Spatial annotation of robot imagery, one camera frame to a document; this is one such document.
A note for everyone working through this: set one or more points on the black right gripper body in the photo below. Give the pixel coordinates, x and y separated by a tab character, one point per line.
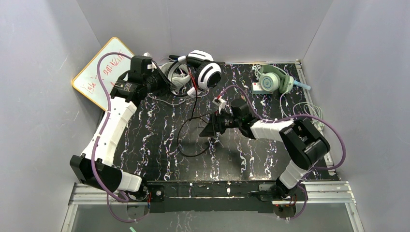
216	123

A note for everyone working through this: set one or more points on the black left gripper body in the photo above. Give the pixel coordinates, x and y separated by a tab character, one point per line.
158	81

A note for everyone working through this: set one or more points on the black and white headphones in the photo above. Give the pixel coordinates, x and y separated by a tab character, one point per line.
207	74

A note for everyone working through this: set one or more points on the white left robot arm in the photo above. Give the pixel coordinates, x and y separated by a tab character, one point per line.
94	167

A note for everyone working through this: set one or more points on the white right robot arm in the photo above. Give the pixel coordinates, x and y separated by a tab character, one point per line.
303	142

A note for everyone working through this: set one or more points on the grey white headphones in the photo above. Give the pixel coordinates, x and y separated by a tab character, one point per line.
177	73

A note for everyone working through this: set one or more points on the mint green headphones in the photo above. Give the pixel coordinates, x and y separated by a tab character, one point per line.
272	78

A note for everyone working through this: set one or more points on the small white red box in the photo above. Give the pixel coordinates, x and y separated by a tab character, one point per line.
256	88

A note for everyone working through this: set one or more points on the blue marker pen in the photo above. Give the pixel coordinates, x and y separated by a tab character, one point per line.
178	58

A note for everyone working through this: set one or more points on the green black marker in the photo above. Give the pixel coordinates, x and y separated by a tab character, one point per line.
219	62

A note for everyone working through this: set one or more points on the light blue pen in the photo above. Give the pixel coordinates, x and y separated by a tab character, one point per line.
302	85

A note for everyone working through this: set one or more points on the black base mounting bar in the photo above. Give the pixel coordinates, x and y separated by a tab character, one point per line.
209	196

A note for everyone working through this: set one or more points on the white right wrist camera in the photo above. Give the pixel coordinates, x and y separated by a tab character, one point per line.
219	102

